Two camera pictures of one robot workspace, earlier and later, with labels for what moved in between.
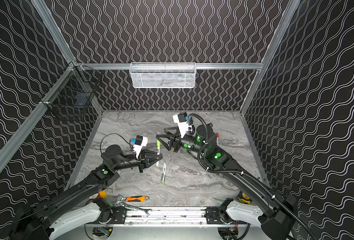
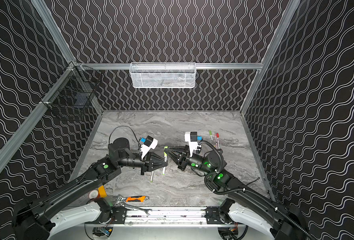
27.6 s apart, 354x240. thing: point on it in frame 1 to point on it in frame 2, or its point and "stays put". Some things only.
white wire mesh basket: (162, 75) stays put
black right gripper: (175, 144) to (182, 159)
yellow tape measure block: (103, 194) stays put
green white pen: (163, 174) to (165, 156)
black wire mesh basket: (74, 89) stays put
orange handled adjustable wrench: (132, 198) stays put
